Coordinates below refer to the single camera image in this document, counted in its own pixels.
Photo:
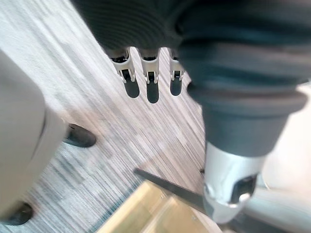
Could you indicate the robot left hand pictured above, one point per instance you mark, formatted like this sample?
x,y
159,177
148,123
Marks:
x,y
218,48

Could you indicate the robot right dark foot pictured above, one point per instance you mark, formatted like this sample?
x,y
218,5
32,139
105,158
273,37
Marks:
x,y
81,138

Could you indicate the robot dark foot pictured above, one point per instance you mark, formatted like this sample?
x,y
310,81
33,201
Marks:
x,y
18,214
81,138

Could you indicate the robot left silver leg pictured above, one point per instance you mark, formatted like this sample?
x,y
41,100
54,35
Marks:
x,y
17,116

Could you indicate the robot left dark foot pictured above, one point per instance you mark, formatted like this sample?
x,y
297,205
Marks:
x,y
18,214

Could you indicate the wooden shoe rack black frame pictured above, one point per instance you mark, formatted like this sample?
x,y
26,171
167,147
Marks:
x,y
155,206

